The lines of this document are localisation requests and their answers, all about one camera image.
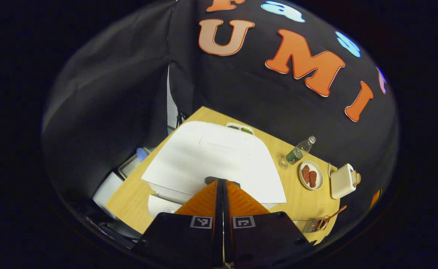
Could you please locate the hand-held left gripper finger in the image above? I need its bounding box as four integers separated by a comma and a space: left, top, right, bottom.
133, 179, 225, 268
223, 179, 313, 268

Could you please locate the brown wooden spoon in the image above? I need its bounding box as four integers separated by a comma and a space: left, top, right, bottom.
316, 205, 347, 229

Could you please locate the white rice cooker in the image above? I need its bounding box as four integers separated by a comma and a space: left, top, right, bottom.
141, 120, 287, 219

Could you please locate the metal wire chopstick holder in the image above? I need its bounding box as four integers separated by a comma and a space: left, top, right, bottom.
304, 216, 331, 234

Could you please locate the white toaster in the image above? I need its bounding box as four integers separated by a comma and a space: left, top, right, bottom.
330, 163, 355, 200

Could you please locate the white oval plate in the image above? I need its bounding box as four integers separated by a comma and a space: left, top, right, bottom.
298, 161, 324, 191

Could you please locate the white divided bean dish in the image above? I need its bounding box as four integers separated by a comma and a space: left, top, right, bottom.
226, 123, 255, 136

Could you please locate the clear plastic water bottle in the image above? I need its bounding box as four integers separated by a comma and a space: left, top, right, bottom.
279, 136, 317, 169

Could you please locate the grey grid tray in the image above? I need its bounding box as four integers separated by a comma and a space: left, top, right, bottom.
118, 148, 152, 179

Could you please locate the white box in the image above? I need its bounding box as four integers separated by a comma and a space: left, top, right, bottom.
92, 172, 124, 219

